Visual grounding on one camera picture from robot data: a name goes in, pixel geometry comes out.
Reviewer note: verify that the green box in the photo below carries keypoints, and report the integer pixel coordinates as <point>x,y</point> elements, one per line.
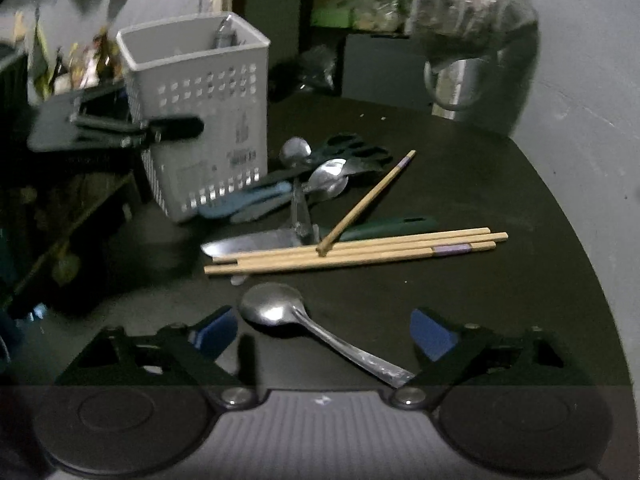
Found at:
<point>335,15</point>

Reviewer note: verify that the large steel spoon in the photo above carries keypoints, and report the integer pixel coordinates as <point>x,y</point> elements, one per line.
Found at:
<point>270,307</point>

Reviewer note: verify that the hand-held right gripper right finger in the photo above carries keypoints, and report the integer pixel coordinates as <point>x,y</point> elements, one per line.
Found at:
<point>432,335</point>

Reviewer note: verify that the black plastic bag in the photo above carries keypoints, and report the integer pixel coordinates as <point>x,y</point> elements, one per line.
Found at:
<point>310,70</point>

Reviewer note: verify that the grey cabinet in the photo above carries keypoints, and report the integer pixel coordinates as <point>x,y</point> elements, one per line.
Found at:
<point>385,70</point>

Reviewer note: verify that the dark glass bottle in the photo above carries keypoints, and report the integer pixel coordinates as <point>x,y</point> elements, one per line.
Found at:
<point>105,60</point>

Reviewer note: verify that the white food bags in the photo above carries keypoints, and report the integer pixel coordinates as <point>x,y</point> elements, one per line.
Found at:
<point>385,10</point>

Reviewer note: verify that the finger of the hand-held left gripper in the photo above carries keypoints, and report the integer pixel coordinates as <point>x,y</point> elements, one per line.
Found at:
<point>175,127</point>

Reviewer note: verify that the clear plastic bag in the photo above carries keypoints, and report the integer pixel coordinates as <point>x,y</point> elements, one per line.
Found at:
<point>470,5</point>

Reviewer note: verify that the shiny metal container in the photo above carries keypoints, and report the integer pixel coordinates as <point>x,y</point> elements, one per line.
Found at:
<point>460,85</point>

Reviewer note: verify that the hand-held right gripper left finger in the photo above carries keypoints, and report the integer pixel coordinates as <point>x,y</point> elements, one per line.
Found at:
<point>220,332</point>

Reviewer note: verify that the grey perforated plastic basket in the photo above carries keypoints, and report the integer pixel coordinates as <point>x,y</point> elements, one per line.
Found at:
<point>210,100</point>

